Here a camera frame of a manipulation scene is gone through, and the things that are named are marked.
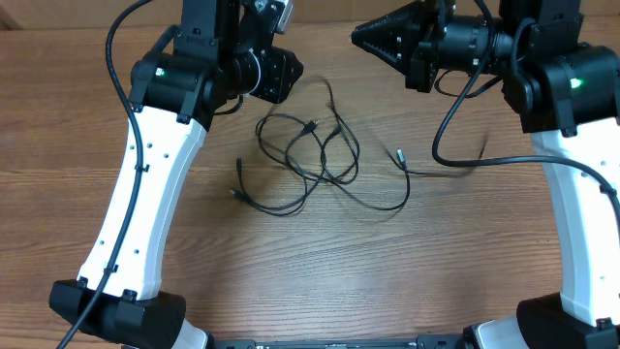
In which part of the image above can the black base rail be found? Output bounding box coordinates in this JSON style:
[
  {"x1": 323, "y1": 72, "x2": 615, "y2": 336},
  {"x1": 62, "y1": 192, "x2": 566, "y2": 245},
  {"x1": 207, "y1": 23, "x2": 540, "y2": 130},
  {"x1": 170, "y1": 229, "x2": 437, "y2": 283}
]
[{"x1": 208, "y1": 334, "x2": 477, "y2": 349}]

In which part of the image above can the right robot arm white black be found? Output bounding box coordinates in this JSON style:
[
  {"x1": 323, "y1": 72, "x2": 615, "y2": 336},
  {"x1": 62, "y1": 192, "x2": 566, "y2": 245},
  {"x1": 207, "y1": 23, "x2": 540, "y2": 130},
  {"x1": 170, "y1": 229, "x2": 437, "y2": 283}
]
[{"x1": 351, "y1": 0, "x2": 619, "y2": 348}]

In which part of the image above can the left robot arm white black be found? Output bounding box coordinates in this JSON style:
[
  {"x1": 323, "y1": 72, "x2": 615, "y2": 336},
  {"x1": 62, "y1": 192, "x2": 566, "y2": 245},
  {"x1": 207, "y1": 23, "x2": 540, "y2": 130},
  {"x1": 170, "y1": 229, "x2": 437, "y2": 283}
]
[{"x1": 48, "y1": 0, "x2": 303, "y2": 348}]

